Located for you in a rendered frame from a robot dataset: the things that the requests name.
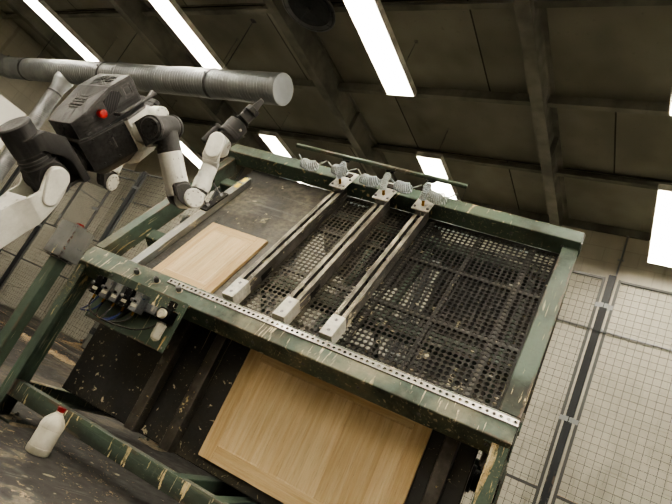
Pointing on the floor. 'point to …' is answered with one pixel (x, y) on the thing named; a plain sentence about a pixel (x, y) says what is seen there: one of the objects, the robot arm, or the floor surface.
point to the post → (29, 305)
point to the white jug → (47, 434)
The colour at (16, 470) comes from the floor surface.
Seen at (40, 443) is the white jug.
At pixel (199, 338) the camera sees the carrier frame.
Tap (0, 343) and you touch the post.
